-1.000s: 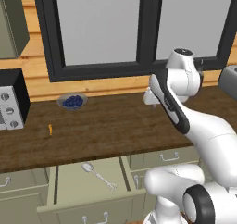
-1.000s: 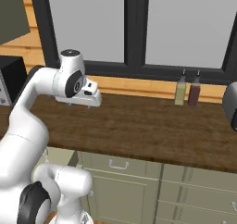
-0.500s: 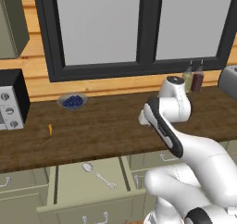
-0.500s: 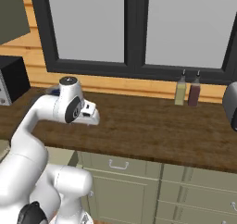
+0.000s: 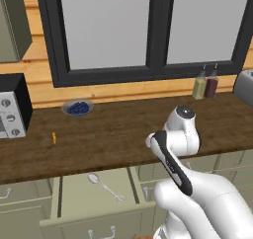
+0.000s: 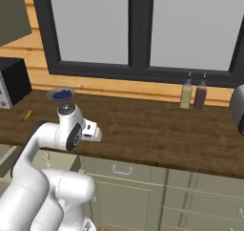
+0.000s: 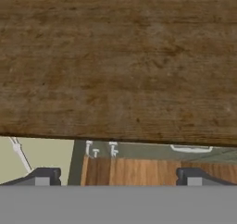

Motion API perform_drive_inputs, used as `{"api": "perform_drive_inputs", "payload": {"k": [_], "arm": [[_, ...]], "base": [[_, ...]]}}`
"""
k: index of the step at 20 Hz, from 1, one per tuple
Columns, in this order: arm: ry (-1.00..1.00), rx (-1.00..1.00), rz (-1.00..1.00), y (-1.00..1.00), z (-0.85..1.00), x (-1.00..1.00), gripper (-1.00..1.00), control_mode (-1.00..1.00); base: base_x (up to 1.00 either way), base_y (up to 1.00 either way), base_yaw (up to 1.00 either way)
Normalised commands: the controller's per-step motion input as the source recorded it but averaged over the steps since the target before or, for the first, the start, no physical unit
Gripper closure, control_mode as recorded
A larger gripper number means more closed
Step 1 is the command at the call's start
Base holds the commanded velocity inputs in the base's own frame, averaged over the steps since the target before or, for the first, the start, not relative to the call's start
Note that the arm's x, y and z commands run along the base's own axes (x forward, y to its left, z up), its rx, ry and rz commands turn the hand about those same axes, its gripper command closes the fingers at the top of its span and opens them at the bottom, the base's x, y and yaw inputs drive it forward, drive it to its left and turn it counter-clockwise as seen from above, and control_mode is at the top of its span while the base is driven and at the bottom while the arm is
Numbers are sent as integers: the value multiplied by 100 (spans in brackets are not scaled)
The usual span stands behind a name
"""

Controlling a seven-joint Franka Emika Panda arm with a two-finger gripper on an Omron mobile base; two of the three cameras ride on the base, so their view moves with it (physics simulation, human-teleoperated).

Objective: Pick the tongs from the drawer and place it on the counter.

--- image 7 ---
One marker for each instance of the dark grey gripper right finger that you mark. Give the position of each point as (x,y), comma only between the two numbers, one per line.
(191,174)

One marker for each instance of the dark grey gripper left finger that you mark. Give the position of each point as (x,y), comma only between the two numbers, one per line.
(46,174)

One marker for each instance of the open drawer, cream inside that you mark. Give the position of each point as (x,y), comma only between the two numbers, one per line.
(46,153)

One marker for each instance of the white metal tongs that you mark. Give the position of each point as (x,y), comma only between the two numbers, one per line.
(20,155)

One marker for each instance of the grey-green cabinet fronts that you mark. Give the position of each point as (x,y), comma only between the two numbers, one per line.
(145,152)

